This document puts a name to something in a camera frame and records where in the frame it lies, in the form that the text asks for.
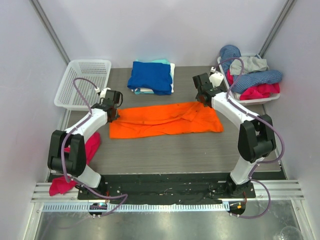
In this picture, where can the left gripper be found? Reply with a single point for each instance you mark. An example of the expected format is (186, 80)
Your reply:
(114, 115)

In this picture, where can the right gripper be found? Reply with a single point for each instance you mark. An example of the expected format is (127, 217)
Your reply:
(201, 97)

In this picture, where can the orange t-shirt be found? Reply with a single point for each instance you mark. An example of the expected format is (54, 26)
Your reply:
(168, 119)

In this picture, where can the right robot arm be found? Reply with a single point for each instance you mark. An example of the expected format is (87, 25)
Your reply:
(256, 140)

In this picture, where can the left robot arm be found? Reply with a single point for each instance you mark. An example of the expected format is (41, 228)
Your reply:
(67, 153)

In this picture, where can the folded teal t-shirt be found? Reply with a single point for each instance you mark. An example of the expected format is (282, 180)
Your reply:
(141, 90)

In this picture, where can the white plastic bin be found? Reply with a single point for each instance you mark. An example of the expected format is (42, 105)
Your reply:
(247, 102)

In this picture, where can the white perforated plastic basket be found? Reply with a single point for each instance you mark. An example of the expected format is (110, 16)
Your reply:
(82, 74)

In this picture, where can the folded white t-shirt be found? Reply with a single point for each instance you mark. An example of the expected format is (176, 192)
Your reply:
(172, 72)

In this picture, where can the blue checkered shirt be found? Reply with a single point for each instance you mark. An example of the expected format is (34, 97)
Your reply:
(249, 79)

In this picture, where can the folded blue t-shirt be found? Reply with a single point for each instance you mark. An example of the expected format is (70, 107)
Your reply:
(151, 78)

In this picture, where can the grey t-shirt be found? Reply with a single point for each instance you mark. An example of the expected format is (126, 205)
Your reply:
(251, 64)

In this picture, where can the pink t-shirt in bin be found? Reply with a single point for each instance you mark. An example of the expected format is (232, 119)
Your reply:
(260, 91)

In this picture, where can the pink cloth on table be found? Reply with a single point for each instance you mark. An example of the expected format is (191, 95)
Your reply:
(59, 185)

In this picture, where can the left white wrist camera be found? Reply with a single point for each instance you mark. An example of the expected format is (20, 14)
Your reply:
(102, 93)

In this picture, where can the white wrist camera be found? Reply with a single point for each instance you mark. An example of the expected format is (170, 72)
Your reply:
(102, 93)
(215, 77)

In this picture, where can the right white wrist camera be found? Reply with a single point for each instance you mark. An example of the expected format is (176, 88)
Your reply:
(215, 77)

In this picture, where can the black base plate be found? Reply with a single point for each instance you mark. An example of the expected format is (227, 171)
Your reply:
(179, 189)

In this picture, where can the left corner metal post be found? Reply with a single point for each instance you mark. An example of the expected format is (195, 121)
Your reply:
(50, 30)

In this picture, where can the corner metal post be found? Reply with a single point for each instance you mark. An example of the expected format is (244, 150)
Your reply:
(50, 30)
(276, 27)

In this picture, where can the right corner metal post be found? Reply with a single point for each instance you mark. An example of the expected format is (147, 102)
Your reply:
(276, 27)

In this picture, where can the white slotted cable duct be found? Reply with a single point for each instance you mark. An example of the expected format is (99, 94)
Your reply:
(98, 207)

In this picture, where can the aluminium rail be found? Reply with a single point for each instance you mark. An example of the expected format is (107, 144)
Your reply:
(278, 190)

